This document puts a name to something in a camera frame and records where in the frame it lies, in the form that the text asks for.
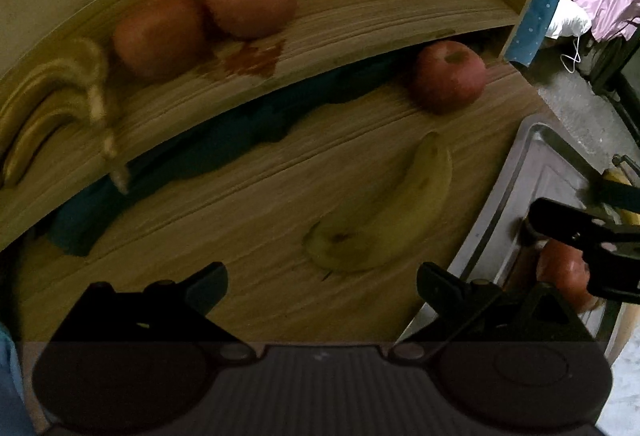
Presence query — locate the red apple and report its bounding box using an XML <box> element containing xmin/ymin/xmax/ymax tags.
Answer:
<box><xmin>413</xmin><ymin>40</ymin><xmax>487</xmax><ymax>114</ymax></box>
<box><xmin>536</xmin><ymin>239</ymin><xmax>599</xmax><ymax>314</ymax></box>

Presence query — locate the blue garment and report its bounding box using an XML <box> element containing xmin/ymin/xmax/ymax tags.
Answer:
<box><xmin>0</xmin><ymin>326</ymin><xmax>36</xmax><ymax>436</ymax></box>

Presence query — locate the banana bunch on shelf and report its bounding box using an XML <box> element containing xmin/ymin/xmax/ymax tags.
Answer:
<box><xmin>1</xmin><ymin>37</ymin><xmax>129</xmax><ymax>194</ymax></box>

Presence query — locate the red apple shelf left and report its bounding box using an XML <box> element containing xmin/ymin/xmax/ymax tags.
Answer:
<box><xmin>112</xmin><ymin>0</ymin><xmax>207</xmax><ymax>81</ymax></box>

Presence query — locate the wooden desk shelf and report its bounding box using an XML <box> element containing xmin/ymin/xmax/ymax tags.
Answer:
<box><xmin>0</xmin><ymin>0</ymin><xmax>544</xmax><ymax>252</ymax></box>

